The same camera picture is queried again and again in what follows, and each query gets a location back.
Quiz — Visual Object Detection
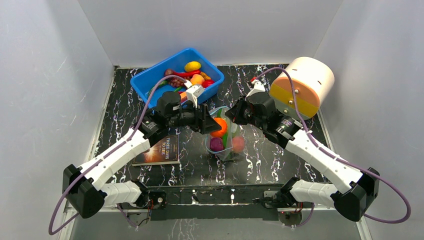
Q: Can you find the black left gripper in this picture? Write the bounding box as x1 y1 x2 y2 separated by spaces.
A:
167 100 221 135

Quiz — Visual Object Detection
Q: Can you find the orange toy orange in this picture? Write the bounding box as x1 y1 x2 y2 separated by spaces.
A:
210 117 229 138

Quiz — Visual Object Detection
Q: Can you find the purple toy eggplant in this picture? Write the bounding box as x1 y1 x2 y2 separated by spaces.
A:
209 137 225 152

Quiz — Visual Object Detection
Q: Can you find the clear zip top bag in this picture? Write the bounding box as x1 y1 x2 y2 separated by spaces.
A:
204 106 246 162

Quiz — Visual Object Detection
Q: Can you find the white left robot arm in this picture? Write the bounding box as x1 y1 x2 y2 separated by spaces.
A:
62 91 222 219

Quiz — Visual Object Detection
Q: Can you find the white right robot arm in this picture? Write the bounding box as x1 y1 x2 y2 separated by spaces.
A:
225 80 380 222

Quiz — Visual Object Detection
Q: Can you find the red toy tomato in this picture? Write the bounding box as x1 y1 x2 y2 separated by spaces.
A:
201 79 215 89

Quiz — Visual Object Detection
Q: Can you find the orange toy peach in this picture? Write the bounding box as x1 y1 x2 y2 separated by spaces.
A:
190 74 205 85

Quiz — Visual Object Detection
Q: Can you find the three days to see book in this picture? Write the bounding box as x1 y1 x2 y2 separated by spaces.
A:
131 134 180 167

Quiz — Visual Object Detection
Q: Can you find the purple toy grape bunch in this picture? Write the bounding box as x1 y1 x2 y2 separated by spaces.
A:
168 77 186 88

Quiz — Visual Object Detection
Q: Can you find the blue plastic bin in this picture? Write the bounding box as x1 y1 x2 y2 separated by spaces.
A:
129 47 226 110

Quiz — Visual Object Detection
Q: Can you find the yellow toy lemon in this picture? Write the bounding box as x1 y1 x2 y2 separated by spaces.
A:
184 61 202 72

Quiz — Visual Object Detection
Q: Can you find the cream cylinder with coloured face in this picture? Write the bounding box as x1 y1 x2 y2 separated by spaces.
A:
269 56 335 121

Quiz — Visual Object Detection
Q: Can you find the red toy chili pepper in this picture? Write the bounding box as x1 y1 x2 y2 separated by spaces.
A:
164 68 201 78

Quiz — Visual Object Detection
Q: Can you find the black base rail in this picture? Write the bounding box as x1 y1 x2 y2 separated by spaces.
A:
114 185 304 223

